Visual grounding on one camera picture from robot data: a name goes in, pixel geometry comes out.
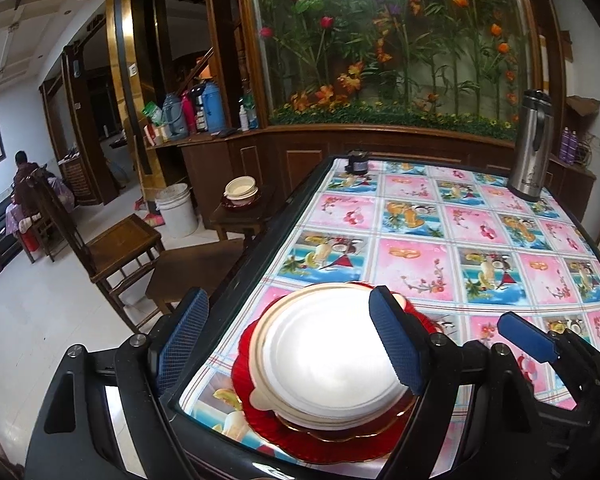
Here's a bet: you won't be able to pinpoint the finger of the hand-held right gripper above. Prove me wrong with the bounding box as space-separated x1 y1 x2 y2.
497 311 600 411

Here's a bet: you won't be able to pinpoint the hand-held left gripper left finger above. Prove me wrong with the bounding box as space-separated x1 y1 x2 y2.
25 287 211 480

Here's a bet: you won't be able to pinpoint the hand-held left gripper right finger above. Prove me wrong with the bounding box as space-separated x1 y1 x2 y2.
369 285 561 480

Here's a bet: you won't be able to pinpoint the red plate with sticker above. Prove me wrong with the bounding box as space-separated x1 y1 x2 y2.
232 282 446 443

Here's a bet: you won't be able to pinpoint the beige plastic bowl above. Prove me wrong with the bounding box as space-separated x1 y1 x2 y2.
250 282 421 431

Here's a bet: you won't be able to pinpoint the cream stacked bowls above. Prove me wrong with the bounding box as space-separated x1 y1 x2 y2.
224 176 259 201

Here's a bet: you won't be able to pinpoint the low wooden stool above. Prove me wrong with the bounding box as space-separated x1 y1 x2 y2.
145 237 246 316

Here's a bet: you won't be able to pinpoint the printed fruit tablecloth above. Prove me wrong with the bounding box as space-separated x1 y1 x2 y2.
177 157 600 480

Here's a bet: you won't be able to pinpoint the wooden chair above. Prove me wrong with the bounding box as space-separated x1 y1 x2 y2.
27 167 166 333

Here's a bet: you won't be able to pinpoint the white bucket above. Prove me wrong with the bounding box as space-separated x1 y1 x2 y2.
155 183 198 238

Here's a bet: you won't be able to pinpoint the small wooden stool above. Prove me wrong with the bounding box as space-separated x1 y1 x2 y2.
210 185 276 251

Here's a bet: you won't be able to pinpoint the red basin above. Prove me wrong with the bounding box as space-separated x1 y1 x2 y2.
221 192 263 209

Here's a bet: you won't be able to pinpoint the small black device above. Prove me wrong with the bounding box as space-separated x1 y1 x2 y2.
344 150 371 175

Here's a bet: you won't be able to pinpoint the stainless steel thermos jug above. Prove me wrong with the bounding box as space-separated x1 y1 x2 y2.
507 89 553 203

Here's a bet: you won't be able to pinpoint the wicker basket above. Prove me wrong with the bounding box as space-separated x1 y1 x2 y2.
60 152 93 206

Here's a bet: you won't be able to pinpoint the dark wooden cabinet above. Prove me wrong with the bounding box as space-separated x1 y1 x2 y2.
105 0 598 241

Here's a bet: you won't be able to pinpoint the clear blue water bottle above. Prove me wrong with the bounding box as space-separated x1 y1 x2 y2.
161 92 188 141

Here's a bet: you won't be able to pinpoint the red thermos flask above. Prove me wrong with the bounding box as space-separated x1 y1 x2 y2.
181 92 197 135

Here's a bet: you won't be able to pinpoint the black thermos flask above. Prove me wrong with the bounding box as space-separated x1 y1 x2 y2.
190 85 206 131

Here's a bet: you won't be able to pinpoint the blue thermos flask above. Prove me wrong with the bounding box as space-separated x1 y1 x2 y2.
202 80 228 133

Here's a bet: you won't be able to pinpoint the green label bottle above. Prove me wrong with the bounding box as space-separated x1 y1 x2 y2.
245 91 260 130

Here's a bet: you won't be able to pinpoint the artificial flower glass display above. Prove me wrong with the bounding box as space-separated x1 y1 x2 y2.
252 0 536 138

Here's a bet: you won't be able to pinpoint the tangled wire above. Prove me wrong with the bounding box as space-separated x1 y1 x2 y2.
577 135 598 168

